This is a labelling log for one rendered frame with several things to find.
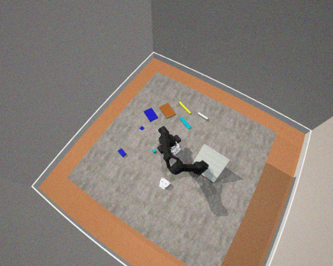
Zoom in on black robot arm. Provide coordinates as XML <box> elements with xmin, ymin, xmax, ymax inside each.
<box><xmin>158</xmin><ymin>126</ymin><xmax>208</xmax><ymax>175</ymax></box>

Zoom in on cyan flat bar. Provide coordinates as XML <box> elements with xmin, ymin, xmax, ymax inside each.
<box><xmin>180</xmin><ymin>117</ymin><xmax>191</xmax><ymax>129</ymax></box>

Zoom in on blue flat plate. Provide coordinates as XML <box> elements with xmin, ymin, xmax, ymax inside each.
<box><xmin>144</xmin><ymin>108</ymin><xmax>158</xmax><ymax>122</ymax></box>

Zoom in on orange flat plate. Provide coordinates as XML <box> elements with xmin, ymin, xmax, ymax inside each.
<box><xmin>159</xmin><ymin>103</ymin><xmax>176</xmax><ymax>119</ymax></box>

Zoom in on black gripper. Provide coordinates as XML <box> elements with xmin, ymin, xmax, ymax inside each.
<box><xmin>158</xmin><ymin>135</ymin><xmax>181</xmax><ymax>154</ymax></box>

